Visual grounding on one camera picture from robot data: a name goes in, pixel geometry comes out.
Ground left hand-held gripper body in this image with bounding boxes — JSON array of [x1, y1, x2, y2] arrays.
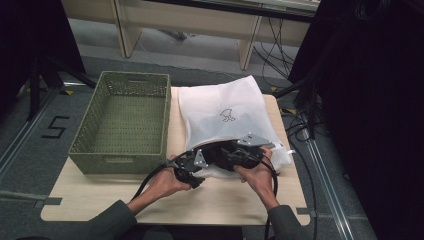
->
[[173, 148, 210, 184]]

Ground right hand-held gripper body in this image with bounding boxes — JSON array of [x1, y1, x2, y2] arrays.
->
[[221, 132, 276, 172]]

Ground black cloth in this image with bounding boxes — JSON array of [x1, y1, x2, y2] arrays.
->
[[199, 140, 266, 173]]

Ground white mesh laundry bag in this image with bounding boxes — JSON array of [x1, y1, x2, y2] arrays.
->
[[177, 75, 297, 180]]

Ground green woven basket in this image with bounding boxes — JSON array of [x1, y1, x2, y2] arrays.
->
[[68, 70, 172, 176]]

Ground person's right hand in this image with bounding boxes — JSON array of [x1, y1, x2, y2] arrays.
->
[[232, 145, 280, 202]]

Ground person's left hand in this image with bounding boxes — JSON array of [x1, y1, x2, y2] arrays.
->
[[145, 153, 194, 205]]

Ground grey tape strip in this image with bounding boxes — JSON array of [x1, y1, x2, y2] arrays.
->
[[296, 207, 316, 218], [33, 197, 63, 210]]

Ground black curtain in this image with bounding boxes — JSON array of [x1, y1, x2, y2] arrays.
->
[[287, 0, 424, 240], [0, 0, 86, 113]]

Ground light wooden desk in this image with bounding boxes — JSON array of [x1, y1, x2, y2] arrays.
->
[[60, 0, 322, 72]]

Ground black tripod stand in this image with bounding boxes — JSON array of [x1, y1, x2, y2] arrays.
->
[[25, 54, 98, 122]]

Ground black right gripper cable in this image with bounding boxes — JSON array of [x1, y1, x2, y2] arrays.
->
[[259, 154, 280, 240]]

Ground black floor cables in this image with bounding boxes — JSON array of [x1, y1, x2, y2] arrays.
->
[[279, 105, 322, 240]]

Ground metal floor rail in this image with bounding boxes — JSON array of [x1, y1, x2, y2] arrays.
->
[[0, 87, 62, 183], [303, 135, 356, 240]]

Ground hanging black cables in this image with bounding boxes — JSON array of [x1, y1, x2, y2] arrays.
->
[[252, 16, 298, 88]]

